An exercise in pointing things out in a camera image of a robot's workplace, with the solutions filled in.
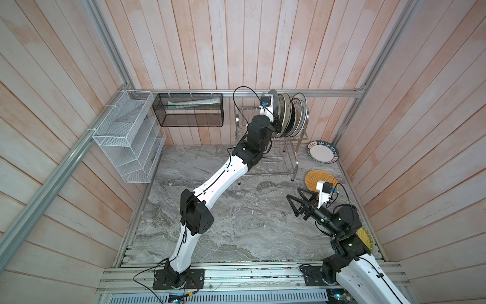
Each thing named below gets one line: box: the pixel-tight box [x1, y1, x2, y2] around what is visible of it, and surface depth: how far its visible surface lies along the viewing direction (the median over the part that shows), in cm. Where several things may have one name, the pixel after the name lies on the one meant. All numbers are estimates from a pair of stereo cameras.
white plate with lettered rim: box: [306, 140, 340, 165], surface depth 120 cm
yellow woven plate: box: [355, 226, 374, 254], surface depth 84 cm
